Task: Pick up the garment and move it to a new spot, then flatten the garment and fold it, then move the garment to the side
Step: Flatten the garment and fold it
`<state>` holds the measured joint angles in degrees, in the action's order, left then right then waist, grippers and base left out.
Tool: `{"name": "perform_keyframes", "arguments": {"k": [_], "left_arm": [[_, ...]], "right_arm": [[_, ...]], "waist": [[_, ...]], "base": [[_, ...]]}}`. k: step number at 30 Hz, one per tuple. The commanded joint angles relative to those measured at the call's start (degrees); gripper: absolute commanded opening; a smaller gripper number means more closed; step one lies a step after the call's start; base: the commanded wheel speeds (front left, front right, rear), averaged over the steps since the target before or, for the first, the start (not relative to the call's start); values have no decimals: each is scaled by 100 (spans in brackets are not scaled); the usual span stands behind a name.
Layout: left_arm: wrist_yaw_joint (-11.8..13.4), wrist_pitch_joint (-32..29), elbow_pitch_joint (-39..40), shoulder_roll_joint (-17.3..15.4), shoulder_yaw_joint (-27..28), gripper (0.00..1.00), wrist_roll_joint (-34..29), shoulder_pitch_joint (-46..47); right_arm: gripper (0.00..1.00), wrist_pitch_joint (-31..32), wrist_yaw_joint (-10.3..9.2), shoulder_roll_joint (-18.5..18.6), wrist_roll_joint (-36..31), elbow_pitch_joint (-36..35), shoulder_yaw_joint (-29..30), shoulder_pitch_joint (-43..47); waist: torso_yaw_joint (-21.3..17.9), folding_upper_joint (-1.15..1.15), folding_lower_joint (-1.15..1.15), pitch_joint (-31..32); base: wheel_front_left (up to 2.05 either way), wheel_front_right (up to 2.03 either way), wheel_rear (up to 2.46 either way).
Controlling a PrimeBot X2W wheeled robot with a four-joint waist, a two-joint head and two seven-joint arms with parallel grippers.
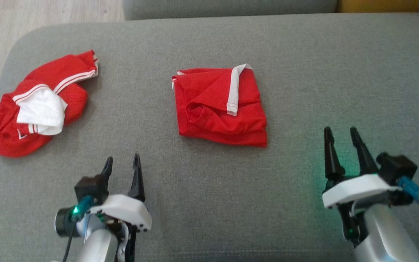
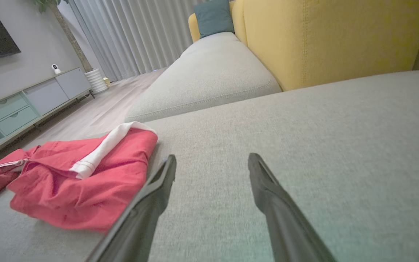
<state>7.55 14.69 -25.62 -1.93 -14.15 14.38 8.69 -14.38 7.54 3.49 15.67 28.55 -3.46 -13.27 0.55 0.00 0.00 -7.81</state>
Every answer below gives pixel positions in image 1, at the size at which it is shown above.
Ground red jersey with white trim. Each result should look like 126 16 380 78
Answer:
0 50 99 158

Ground red shorts with white stripe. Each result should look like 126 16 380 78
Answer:
172 64 268 148

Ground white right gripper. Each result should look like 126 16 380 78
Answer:
322 127 402 209

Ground grey fabric ottoman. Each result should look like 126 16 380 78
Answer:
0 14 419 262

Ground yellow and grey sofa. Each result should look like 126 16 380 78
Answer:
122 0 419 20

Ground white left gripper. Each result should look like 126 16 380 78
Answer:
89 154 152 233

